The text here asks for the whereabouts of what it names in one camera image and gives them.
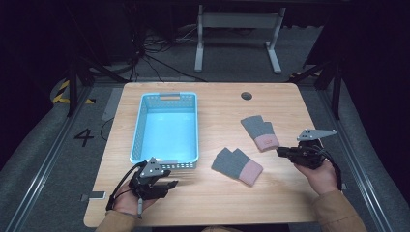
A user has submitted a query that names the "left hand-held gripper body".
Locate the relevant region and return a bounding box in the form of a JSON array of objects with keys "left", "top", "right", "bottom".
[{"left": 129, "top": 157, "right": 169, "bottom": 201}]

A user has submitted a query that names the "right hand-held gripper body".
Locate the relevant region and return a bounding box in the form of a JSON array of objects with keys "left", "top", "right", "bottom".
[{"left": 291, "top": 129, "right": 337, "bottom": 170}]

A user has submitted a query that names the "grey glove with pink cuff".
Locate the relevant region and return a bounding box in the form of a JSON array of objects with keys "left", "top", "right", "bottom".
[
  {"left": 211, "top": 147, "right": 264, "bottom": 188},
  {"left": 240, "top": 115, "right": 280, "bottom": 153}
]

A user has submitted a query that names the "light blue plastic basket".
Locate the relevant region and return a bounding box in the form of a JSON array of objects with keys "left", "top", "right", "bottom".
[{"left": 129, "top": 92, "right": 199, "bottom": 170}]

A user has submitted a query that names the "person's right hand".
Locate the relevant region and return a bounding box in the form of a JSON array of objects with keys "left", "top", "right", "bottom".
[{"left": 294, "top": 159, "right": 339, "bottom": 196}]

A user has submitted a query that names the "person's left hand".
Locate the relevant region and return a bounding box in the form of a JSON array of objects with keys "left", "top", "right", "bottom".
[{"left": 113, "top": 185, "right": 159, "bottom": 217}]

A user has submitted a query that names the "small grey floor tape strip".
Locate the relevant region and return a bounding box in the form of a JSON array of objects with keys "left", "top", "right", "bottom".
[{"left": 79, "top": 190, "right": 107, "bottom": 203}]

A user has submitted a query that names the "black metal stand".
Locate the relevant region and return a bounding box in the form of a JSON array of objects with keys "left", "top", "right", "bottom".
[
  {"left": 289, "top": 61, "right": 343, "bottom": 121},
  {"left": 66, "top": 57, "right": 130, "bottom": 118}
]

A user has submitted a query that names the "person's lap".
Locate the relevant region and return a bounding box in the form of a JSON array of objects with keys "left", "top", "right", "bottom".
[{"left": 201, "top": 226, "right": 244, "bottom": 232}]

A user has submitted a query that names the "right hand-held gripper black cable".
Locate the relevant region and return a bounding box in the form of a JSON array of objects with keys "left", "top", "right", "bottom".
[{"left": 317, "top": 144, "right": 343, "bottom": 191}]

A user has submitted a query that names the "aluminium floor rail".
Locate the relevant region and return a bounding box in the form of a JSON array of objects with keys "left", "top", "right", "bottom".
[
  {"left": 3, "top": 85, "right": 96, "bottom": 232},
  {"left": 317, "top": 88, "right": 395, "bottom": 232}
]

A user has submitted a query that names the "bundle of black floor cables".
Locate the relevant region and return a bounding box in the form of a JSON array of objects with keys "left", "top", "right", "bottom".
[{"left": 127, "top": 23, "right": 207, "bottom": 83}]

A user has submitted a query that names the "white metal table frame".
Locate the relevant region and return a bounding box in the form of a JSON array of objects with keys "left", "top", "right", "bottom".
[{"left": 193, "top": 4, "right": 287, "bottom": 75}]

